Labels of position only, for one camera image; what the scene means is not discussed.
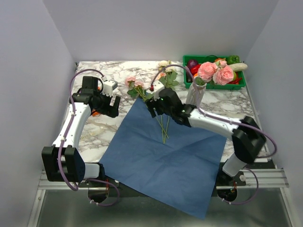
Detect white rose stem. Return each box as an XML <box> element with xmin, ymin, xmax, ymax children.
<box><xmin>157</xmin><ymin>60</ymin><xmax>180</xmax><ymax>144</ymax></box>

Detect cream printed ribbon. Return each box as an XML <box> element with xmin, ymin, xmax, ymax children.
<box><xmin>80</xmin><ymin>126</ymin><xmax>111</xmax><ymax>141</ymax></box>

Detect peach rose stem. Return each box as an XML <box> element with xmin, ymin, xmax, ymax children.
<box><xmin>155</xmin><ymin>72</ymin><xmax>170</xmax><ymax>140</ymax></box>

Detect dark blue wrapping sheet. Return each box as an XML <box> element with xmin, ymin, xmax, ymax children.
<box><xmin>100</xmin><ymin>99</ymin><xmax>226</xmax><ymax>219</ymax></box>

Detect pink rose bunch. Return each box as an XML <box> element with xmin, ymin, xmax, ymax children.
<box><xmin>194</xmin><ymin>60</ymin><xmax>234</xmax><ymax>86</ymax></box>

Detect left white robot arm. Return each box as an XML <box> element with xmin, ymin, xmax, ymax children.
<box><xmin>42</xmin><ymin>76</ymin><xmax>120</xmax><ymax>187</ymax></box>

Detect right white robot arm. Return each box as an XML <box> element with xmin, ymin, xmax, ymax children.
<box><xmin>145</xmin><ymin>87</ymin><xmax>266</xmax><ymax>185</ymax></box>

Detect white ribbed ceramic vase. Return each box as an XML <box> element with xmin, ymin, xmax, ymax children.
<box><xmin>185</xmin><ymin>83</ymin><xmax>206</xmax><ymax>107</ymax></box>

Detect orange snack packet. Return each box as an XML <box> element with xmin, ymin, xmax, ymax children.
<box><xmin>91</xmin><ymin>87</ymin><xmax>101</xmax><ymax>117</ymax></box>

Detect purple eggplant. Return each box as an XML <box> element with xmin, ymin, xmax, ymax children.
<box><xmin>185</xmin><ymin>69</ymin><xmax>192</xmax><ymax>83</ymax></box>

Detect red bell pepper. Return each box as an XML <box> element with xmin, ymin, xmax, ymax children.
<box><xmin>190</xmin><ymin>64</ymin><xmax>201</xmax><ymax>75</ymax></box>

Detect purple onion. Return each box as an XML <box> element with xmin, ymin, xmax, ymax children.
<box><xmin>187</xmin><ymin>59</ymin><xmax>198</xmax><ymax>69</ymax></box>

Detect green plastic basket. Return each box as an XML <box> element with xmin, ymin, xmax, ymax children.
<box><xmin>183</xmin><ymin>55</ymin><xmax>246</xmax><ymax>90</ymax></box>

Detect red chili peppers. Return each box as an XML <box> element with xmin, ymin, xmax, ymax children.
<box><xmin>229</xmin><ymin>72</ymin><xmax>242</xmax><ymax>85</ymax></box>

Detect green bell pepper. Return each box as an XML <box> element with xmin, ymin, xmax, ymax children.
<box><xmin>226</xmin><ymin>55</ymin><xmax>241</xmax><ymax>65</ymax></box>

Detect white radish toy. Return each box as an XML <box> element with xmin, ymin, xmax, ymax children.
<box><xmin>229</xmin><ymin>62</ymin><xmax>248</xmax><ymax>72</ymax></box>

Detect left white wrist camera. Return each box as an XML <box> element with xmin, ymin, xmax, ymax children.
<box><xmin>101</xmin><ymin>80</ymin><xmax>118</xmax><ymax>97</ymax></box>

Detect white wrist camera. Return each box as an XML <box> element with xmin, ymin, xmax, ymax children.
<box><xmin>151</xmin><ymin>81</ymin><xmax>165</xmax><ymax>100</ymax></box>
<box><xmin>101</xmin><ymin>80</ymin><xmax>118</xmax><ymax>97</ymax></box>

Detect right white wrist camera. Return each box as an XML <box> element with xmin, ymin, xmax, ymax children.
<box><xmin>151</xmin><ymin>81</ymin><xmax>165</xmax><ymax>100</ymax></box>

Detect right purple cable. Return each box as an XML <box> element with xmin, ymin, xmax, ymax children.
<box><xmin>151</xmin><ymin>64</ymin><xmax>277</xmax><ymax>205</ymax></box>

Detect purple cable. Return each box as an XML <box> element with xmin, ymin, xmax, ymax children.
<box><xmin>58</xmin><ymin>69</ymin><xmax>120</xmax><ymax>207</ymax></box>
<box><xmin>151</xmin><ymin>64</ymin><xmax>277</xmax><ymax>205</ymax></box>

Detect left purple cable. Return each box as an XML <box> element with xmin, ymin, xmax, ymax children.
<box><xmin>58</xmin><ymin>69</ymin><xmax>120</xmax><ymax>207</ymax></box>

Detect black mounting base plate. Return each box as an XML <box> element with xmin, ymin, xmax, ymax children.
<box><xmin>48</xmin><ymin>162</ymin><xmax>248</xmax><ymax>198</ymax></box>

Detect aluminium rail frame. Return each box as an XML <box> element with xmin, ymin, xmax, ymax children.
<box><xmin>28</xmin><ymin>169</ymin><xmax>300</xmax><ymax>227</ymax></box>

